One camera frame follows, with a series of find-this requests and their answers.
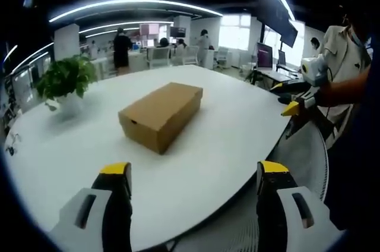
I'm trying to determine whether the hanging dark display screen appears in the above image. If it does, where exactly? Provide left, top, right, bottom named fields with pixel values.
left=280, top=19, right=299, bottom=48

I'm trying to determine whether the dark wall monitor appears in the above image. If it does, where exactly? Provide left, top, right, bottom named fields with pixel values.
left=169, top=26, right=187, bottom=39

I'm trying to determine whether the brown cardboard shoe box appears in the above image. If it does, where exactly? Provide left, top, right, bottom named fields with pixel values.
left=118, top=82, right=204, bottom=156

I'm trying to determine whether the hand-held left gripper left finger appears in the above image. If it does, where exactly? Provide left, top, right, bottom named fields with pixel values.
left=49, top=162, right=133, bottom=252

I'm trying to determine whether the green potted plant white pot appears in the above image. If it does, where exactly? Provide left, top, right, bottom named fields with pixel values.
left=34, top=54, right=99, bottom=118

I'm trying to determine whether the white office chair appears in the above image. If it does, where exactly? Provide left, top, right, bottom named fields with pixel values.
left=217, top=47, right=230, bottom=68
left=146, top=46, right=172, bottom=69
left=183, top=45, right=200, bottom=66

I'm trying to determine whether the white mesh chair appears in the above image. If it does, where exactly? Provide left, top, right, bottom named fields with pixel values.
left=170, top=121, right=330, bottom=252

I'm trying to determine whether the pink wall display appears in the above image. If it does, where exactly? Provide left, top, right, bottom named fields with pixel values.
left=139, top=23, right=162, bottom=40

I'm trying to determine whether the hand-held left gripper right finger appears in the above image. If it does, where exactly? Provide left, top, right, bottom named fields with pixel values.
left=255, top=160, right=341, bottom=252

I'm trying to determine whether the office desk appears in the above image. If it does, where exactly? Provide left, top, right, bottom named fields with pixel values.
left=252, top=68, right=303, bottom=90

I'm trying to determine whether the computer monitor purple screen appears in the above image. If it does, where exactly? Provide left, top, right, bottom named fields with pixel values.
left=256, top=42, right=274, bottom=69

